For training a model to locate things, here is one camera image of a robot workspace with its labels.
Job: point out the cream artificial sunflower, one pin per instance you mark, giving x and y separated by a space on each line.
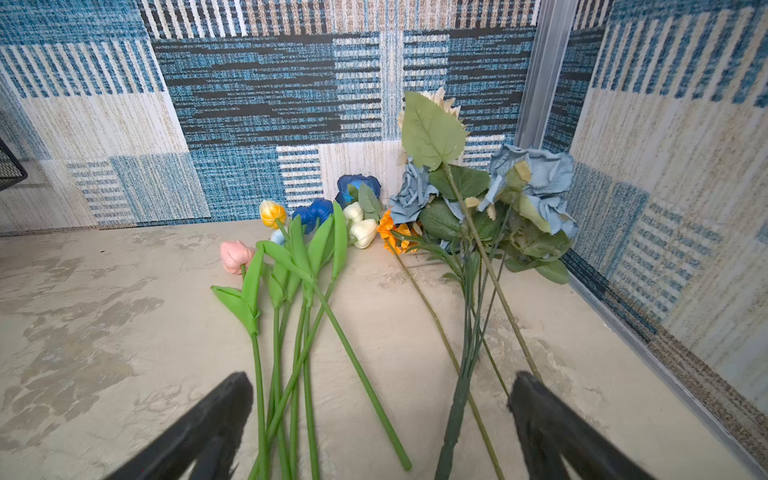
435 138

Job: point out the orange artificial flower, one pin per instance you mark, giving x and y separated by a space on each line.
463 256

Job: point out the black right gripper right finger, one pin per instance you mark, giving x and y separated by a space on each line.
554 439

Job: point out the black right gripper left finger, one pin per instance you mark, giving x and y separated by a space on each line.
203 441

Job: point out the pink artificial tulip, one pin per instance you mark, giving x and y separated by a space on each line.
236 257

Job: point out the dusty blue rose bunch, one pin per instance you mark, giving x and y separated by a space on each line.
517 204

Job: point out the dark blue artificial tulip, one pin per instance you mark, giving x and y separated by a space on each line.
309 249

